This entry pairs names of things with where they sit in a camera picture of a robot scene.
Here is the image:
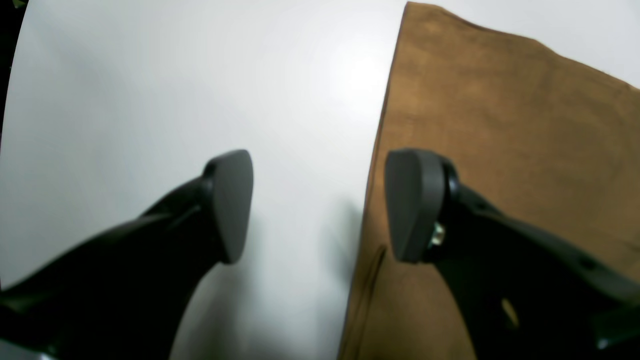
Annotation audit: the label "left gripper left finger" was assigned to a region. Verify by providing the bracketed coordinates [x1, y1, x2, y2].
[1, 149, 254, 360]

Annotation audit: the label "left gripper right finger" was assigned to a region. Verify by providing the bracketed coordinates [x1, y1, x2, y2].
[384, 148, 640, 360]

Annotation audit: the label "brown T-shirt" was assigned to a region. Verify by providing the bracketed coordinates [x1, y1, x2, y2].
[337, 2, 640, 360]

